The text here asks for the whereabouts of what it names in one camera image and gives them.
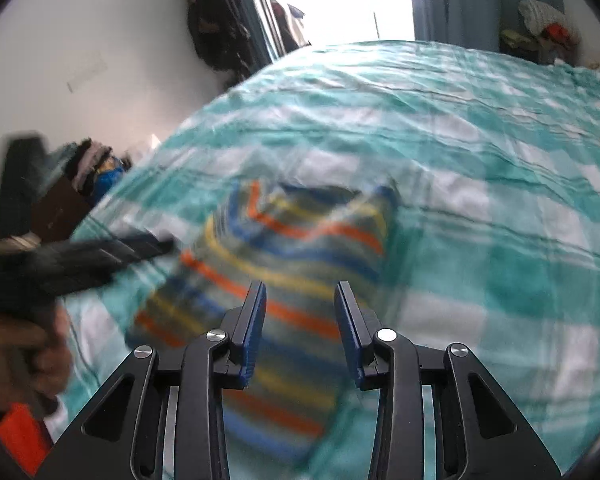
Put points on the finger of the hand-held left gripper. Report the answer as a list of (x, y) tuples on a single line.
[(130, 250)]

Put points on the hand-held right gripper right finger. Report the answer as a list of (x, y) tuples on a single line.
[(345, 330)]

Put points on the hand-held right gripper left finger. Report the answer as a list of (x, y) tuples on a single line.
[(257, 330)]

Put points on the striped knit sweater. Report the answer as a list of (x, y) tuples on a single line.
[(290, 280)]

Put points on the person's left forearm orange sleeve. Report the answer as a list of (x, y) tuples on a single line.
[(22, 435)]

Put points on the pile of folded clothes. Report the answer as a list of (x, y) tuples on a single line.
[(100, 170)]

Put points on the dark hanging clothes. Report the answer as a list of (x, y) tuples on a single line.
[(220, 20)]

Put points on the heap of mixed clothes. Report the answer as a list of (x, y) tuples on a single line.
[(545, 25)]

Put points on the person's left hand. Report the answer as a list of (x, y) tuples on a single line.
[(10, 355)]

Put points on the dark wooden cabinet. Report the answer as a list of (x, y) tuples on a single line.
[(60, 210)]

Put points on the teal plaid bed sheet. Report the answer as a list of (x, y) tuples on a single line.
[(480, 185)]

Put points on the brown hanging garment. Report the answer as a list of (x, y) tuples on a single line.
[(287, 25)]

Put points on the blue curtain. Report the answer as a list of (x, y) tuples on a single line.
[(480, 0)]

